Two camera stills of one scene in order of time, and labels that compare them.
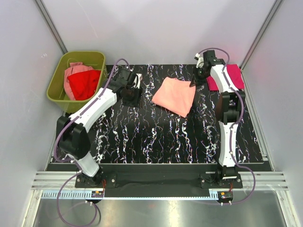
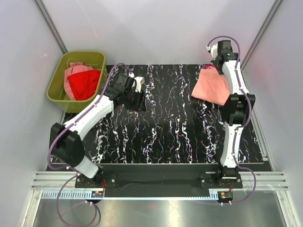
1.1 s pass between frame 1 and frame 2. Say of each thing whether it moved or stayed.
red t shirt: stayed
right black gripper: moved
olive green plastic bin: stayed
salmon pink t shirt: moved
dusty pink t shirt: stayed
